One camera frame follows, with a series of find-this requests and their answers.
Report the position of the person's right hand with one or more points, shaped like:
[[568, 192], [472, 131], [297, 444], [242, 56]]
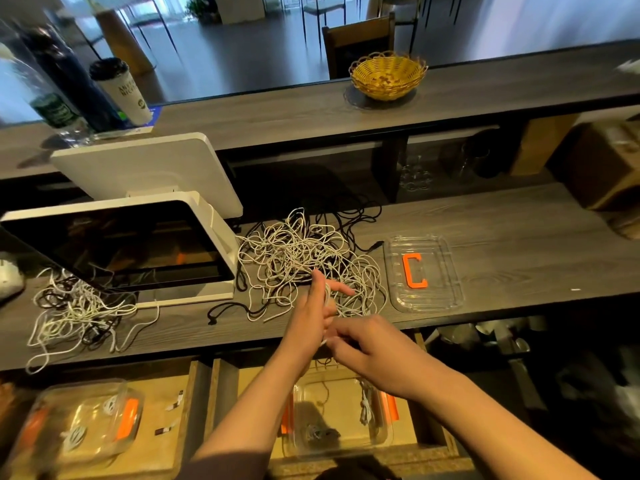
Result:
[[385, 357]]

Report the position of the person's left hand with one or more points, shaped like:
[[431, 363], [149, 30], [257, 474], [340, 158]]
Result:
[[305, 330]]

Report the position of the clear container drawer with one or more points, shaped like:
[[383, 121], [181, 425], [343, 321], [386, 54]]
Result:
[[340, 410], [40, 450]]

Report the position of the person's right forearm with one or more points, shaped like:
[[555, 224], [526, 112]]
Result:
[[500, 440]]

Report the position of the person's left forearm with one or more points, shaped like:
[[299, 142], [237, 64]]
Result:
[[245, 425]]

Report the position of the brown cardboard box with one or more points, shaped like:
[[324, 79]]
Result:
[[605, 165]]

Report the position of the wooden drawer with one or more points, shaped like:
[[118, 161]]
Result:
[[187, 450], [440, 425]]

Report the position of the pile of white containers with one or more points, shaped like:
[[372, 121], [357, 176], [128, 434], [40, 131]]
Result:
[[480, 337]]

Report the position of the small white connector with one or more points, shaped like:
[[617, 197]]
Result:
[[165, 428], [175, 400]]

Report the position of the white touchscreen monitor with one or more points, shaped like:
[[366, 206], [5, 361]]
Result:
[[120, 245]]

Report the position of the grey wooden bar counter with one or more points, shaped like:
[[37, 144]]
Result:
[[300, 115]]

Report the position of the white customer display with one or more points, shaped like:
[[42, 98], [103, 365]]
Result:
[[150, 170]]

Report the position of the blue white notebook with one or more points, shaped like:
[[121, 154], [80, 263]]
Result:
[[152, 117]]

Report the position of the yellow woven basket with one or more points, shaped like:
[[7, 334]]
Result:
[[388, 77]]

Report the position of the flat cardboard sheet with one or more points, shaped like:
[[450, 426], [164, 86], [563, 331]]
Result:
[[548, 145]]

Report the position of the brown wooden chair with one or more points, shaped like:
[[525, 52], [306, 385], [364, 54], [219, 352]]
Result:
[[358, 45]]

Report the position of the white paper coffee cup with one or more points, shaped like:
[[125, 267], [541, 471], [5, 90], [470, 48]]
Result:
[[125, 95]]

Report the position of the white headset device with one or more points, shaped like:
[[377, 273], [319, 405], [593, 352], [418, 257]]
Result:
[[10, 277]]

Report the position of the black metal chair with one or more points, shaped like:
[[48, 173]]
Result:
[[400, 10], [322, 5]]

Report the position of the clear plastic water bottle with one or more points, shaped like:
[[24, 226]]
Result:
[[50, 110]]

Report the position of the green potted plant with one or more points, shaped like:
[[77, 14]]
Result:
[[204, 7]]

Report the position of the black thermos bottle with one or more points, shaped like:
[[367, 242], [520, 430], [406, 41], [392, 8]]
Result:
[[75, 80]]

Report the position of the round wooden table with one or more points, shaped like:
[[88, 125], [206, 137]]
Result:
[[125, 40]]

